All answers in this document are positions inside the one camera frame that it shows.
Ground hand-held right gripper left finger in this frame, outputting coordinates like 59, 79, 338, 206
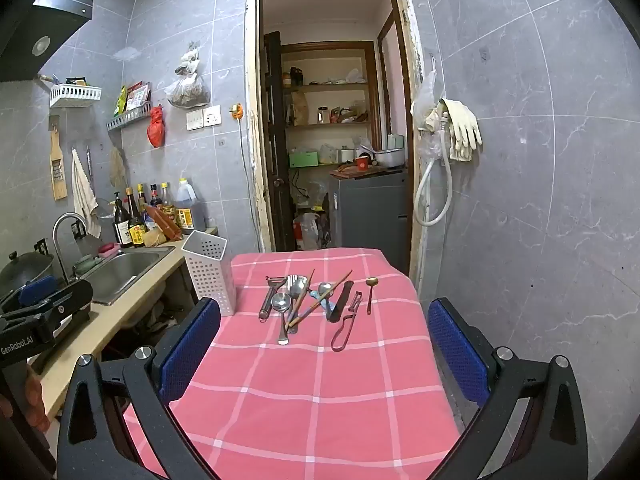
56, 297, 223, 480

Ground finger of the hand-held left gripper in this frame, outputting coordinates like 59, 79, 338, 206
0, 275, 58, 313
30, 279, 94, 333

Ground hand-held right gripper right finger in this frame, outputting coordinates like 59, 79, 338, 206
426, 297, 590, 480

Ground white perforated utensil holder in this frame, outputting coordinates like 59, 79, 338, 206
181, 230, 237, 317

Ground steel vegetable peeler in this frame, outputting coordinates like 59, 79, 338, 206
258, 275, 289, 321

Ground round steel spoon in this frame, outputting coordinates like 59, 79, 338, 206
271, 292, 294, 346

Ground red wire-handled peeler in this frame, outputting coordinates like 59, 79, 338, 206
330, 291, 364, 352

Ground black knife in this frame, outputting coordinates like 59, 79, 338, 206
325, 280, 355, 322

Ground blue-handled spoon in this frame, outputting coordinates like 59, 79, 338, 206
309, 282, 337, 312

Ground person's left hand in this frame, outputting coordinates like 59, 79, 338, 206
25, 364, 52, 433

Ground beige kitchen counter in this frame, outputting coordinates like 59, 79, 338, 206
30, 227, 221, 421

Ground steel sink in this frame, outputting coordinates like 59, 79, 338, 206
75, 247, 176, 307

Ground steel faucet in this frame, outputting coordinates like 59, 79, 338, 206
52, 212, 89, 283

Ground dark pump bottle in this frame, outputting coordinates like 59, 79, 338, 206
112, 191, 132, 248

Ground yellow-label soy sauce bottle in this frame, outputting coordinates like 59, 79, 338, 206
125, 187, 147, 248

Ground white hanging towel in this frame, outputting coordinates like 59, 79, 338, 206
71, 149, 102, 239

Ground wooden grater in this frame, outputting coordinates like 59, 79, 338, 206
49, 127, 68, 201

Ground hanging mesh scrubber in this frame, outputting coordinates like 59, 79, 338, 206
109, 146, 127, 191

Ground large dark vinegar jug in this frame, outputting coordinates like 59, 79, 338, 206
172, 178, 206, 233

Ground pink checked tablecloth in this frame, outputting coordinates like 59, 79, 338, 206
122, 247, 463, 480

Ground white floor bag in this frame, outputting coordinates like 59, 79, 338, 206
295, 212, 321, 251

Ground grey cabinet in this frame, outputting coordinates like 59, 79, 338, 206
327, 170, 408, 252

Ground red plastic bag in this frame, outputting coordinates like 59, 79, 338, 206
147, 105, 166, 148

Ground steel cooking pot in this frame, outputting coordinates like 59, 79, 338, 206
375, 147, 405, 168

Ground wooden cutting board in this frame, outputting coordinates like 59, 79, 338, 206
330, 165, 381, 181

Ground red seasoning packet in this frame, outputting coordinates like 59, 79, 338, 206
125, 81, 151, 111

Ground cream rubber gloves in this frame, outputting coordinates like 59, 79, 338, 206
440, 99, 482, 162

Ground dark wooden door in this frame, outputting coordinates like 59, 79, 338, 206
263, 31, 297, 252

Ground clear bag of dried goods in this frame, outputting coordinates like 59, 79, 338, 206
166, 42, 211, 109

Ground clear hanging plastic bag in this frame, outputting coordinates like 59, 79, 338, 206
411, 67, 442, 161

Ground brown paper bag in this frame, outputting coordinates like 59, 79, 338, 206
291, 91, 309, 126

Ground black range hood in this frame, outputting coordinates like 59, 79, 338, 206
0, 0, 96, 82

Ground wooden shelf unit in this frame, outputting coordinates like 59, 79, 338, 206
280, 42, 382, 171

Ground white hose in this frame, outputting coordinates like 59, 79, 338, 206
412, 115, 453, 227

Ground grey wall shelf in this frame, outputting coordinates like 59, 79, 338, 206
106, 102, 153, 132

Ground white wall basket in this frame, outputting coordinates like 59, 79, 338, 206
49, 85, 102, 109

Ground wooden door frame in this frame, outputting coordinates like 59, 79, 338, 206
245, 0, 426, 281

